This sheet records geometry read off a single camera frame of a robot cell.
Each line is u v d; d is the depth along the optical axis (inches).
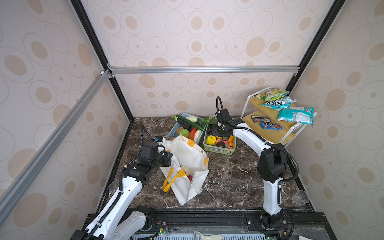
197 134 40.1
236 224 29.5
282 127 28.6
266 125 36.2
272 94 30.6
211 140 39.2
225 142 39.7
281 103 29.3
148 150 22.2
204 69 37.0
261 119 37.9
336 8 26.8
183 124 41.7
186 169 32.7
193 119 42.5
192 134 39.4
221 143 39.4
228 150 37.3
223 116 28.8
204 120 41.7
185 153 35.4
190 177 31.4
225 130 27.8
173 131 41.4
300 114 27.6
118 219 17.3
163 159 26.5
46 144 21.1
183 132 39.4
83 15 27.4
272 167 20.9
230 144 40.1
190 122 41.7
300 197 32.1
